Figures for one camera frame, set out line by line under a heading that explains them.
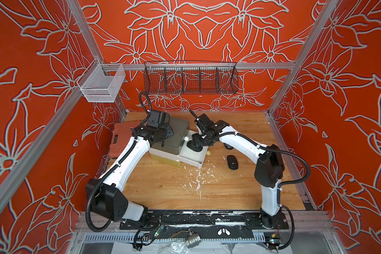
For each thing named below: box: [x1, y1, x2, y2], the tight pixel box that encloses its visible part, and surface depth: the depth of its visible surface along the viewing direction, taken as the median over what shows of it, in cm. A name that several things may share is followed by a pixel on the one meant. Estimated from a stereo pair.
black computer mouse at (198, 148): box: [186, 140, 203, 152], surface depth 90 cm
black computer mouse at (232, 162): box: [226, 154, 239, 170], surface depth 92 cm
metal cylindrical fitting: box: [186, 232, 202, 249], surface depth 67 cm
